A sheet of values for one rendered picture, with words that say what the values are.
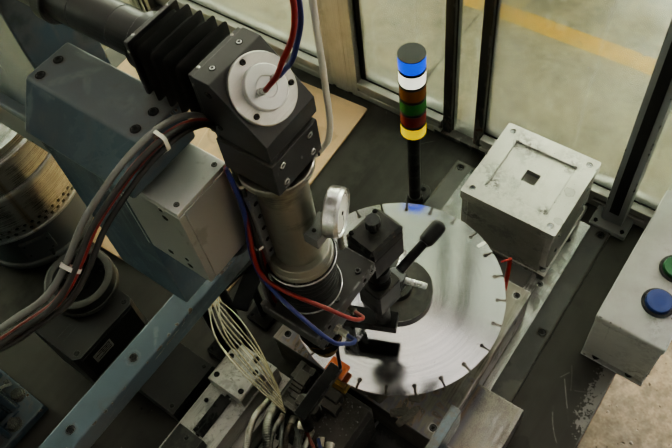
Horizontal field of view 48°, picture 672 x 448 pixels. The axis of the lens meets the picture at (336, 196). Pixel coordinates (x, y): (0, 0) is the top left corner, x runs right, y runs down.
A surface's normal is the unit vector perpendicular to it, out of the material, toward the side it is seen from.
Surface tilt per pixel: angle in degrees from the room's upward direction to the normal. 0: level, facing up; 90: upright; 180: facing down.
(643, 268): 0
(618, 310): 0
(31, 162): 90
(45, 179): 90
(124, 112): 0
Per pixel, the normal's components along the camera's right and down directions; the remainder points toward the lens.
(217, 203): 0.81, 0.43
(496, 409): -0.10, -0.56
